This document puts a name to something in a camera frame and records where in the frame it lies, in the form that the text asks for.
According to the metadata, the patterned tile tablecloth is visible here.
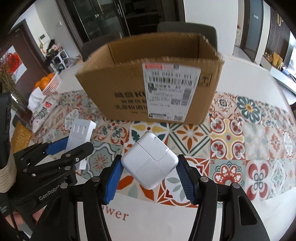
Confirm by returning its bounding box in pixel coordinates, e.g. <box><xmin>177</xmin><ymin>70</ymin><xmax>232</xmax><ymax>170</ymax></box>
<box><xmin>32</xmin><ymin>91</ymin><xmax>295</xmax><ymax>200</ymax></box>

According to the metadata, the white charger block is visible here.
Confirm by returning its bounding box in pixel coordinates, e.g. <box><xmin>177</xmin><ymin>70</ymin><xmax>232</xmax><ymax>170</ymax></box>
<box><xmin>65</xmin><ymin>118</ymin><xmax>97</xmax><ymax>170</ymax></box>

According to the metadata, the person's left hand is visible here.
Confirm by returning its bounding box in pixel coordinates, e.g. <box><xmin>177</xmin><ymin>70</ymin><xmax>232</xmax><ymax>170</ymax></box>
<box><xmin>4</xmin><ymin>206</ymin><xmax>46</xmax><ymax>232</ymax></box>

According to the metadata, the brown cardboard box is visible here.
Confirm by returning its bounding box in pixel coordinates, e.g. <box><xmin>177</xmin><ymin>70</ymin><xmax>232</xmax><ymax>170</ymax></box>
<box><xmin>76</xmin><ymin>32</ymin><xmax>224</xmax><ymax>125</ymax></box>

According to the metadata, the white basket with oranges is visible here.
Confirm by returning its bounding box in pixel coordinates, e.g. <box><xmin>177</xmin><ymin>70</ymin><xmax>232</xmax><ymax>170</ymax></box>
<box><xmin>34</xmin><ymin>72</ymin><xmax>61</xmax><ymax>95</ymax></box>

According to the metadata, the white square power adapter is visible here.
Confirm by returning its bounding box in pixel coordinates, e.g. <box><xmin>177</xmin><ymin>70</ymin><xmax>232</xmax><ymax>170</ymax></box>
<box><xmin>121</xmin><ymin>132</ymin><xmax>179</xmax><ymax>190</ymax></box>

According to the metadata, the white patterned tissue pack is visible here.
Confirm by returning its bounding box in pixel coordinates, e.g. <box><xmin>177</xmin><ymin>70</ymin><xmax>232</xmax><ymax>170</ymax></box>
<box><xmin>27</xmin><ymin>87</ymin><xmax>61</xmax><ymax>133</ymax></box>

